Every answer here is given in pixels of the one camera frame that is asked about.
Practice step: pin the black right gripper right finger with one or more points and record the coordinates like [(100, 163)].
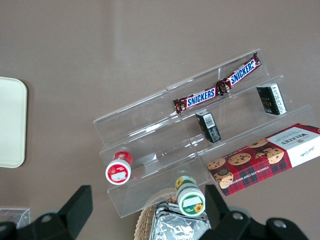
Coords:
[(220, 215)]

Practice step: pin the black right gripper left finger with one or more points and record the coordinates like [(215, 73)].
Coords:
[(75, 210)]

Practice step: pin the foil wrapped sandwich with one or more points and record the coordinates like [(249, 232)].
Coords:
[(175, 225)]

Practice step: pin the woven wicker basket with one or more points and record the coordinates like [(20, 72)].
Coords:
[(145, 220)]

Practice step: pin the cream plastic tray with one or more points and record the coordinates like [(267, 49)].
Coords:
[(11, 122)]

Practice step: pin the green sunflower lidded cup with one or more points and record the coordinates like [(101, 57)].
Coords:
[(191, 201)]

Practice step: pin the red lidded yogurt cup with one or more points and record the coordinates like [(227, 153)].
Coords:
[(118, 172)]

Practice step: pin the clear plastic box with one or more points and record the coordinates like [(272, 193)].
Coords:
[(12, 215)]

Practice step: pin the Walkers red tartan cookie box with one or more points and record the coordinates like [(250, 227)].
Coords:
[(260, 160)]

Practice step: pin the small black box with barcode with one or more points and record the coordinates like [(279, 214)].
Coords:
[(210, 127)]

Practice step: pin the clear acrylic stepped riser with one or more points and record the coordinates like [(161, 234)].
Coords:
[(140, 117), (240, 120)]

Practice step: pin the Snickers chocolate bar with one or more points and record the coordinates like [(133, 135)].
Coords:
[(241, 73), (200, 96)]

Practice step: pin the black box with white side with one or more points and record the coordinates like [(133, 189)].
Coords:
[(271, 98)]

